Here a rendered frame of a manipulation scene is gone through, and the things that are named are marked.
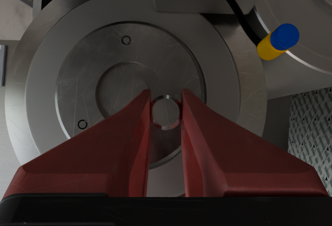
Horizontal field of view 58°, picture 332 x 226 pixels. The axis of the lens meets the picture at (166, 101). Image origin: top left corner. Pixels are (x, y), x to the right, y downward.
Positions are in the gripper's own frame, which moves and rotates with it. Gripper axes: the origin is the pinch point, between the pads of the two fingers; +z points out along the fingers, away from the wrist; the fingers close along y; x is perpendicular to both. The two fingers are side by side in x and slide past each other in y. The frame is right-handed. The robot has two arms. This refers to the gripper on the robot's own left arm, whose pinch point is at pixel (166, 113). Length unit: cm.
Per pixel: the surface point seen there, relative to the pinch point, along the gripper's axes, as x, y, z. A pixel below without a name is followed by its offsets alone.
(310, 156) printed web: 16.8, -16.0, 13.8
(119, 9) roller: -2.2, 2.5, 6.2
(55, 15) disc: -1.6, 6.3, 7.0
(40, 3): -2.0, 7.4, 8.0
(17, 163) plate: 29.5, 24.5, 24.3
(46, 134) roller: 3.0, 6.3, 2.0
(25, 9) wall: 99, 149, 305
